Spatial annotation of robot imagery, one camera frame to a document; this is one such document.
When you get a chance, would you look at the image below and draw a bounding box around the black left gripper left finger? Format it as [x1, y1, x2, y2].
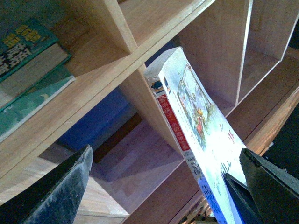
[0, 145, 93, 224]

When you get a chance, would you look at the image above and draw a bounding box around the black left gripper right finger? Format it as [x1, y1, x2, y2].
[225, 148, 299, 224]

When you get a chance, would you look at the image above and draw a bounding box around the white illustrated storybook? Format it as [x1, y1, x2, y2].
[144, 47, 246, 224]

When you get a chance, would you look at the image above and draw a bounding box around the left wooden bookshelf unit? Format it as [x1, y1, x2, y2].
[0, 0, 212, 224]

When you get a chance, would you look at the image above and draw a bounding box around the wooden bookshelf unit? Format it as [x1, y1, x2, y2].
[88, 0, 299, 224]
[0, 0, 212, 224]

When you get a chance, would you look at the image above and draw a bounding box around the thin green book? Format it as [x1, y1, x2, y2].
[0, 66, 75, 141]

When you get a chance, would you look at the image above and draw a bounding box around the thick green cartoon book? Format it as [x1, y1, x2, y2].
[0, 18, 71, 108]

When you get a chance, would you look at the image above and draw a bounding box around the right wooden bookshelf unit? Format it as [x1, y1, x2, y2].
[88, 0, 299, 224]

